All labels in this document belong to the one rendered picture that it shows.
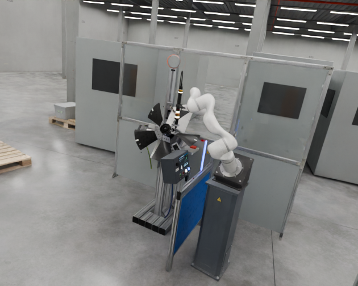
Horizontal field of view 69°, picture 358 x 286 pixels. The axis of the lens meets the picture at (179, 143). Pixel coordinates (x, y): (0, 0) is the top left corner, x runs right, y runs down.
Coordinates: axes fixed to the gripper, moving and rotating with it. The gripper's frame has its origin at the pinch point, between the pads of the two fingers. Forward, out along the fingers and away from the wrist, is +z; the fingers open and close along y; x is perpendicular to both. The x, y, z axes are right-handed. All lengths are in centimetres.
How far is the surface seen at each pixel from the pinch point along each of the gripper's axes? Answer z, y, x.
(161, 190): 11, 8, -105
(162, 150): 3.1, -17.0, -45.1
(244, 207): -80, 70, -124
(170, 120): 21.8, 31.3, -25.5
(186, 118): 4.2, 36.2, -19.5
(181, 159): -40, -71, -25
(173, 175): -41, -83, -34
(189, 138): -18.3, -3.5, -29.8
